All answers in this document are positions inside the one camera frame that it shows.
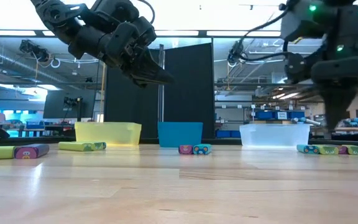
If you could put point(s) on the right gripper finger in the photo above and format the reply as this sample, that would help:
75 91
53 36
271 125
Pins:
342 99
329 99

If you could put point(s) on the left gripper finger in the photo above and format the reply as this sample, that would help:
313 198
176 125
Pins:
154 71
143 82

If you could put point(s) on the purple rectangular block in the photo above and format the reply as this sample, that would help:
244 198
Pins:
342 150
185 149
39 150

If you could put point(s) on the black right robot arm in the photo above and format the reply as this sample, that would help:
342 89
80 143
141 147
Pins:
346 31

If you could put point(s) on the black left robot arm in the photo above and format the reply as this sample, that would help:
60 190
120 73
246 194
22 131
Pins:
57 15

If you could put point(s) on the blue storage crate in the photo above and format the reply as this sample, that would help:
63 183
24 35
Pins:
264 115
297 115
235 134
223 134

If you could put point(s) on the black folding partition screen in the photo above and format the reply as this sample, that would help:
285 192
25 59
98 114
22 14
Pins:
191 93

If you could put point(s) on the blue crate with white label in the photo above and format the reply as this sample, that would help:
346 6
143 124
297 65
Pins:
281 115

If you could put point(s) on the yellow translucent plastic bin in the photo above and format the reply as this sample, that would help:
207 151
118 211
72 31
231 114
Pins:
107 133

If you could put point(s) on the blue plastic bin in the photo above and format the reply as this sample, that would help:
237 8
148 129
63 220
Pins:
179 133

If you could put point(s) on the clear plastic bin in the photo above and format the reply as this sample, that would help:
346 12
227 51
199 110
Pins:
275 135

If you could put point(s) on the grey metal shelving rack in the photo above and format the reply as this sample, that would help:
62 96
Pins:
244 84

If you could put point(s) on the dark display panel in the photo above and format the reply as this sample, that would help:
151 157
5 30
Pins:
54 105

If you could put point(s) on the black hanging camera device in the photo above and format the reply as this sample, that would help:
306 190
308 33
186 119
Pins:
235 53
34 49

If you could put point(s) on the silver ventilation duct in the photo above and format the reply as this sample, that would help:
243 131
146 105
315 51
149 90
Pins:
8 62

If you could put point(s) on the black aluminium table frame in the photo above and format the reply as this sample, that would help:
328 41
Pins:
26 141

